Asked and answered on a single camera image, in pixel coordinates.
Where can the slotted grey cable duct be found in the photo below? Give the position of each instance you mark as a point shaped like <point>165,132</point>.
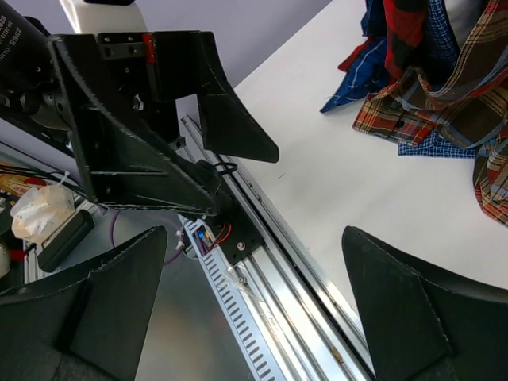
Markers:
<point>246,325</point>

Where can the brown red plaid shirt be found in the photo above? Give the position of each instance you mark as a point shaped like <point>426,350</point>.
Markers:
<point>470,110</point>

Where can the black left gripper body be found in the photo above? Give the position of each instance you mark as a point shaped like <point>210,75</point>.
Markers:
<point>118,94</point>

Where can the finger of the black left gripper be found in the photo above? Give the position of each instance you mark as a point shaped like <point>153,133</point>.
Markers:
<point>227,126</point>
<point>133,164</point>

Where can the blue checked shirt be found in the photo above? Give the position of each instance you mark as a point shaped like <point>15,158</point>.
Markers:
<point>433,62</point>

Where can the crumpled plastic bag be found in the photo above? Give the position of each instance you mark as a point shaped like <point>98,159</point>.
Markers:
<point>40,212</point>

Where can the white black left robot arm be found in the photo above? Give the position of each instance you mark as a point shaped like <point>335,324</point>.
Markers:
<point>29,90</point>

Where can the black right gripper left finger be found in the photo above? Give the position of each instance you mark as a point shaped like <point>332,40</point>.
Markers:
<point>87,322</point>

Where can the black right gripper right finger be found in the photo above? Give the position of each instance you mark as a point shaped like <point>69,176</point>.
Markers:
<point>422,322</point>

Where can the aluminium mounting rail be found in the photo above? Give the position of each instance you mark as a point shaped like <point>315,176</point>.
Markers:
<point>315,333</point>

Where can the red black plaid shirt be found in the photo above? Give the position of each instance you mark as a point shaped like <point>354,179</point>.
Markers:
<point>401,23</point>

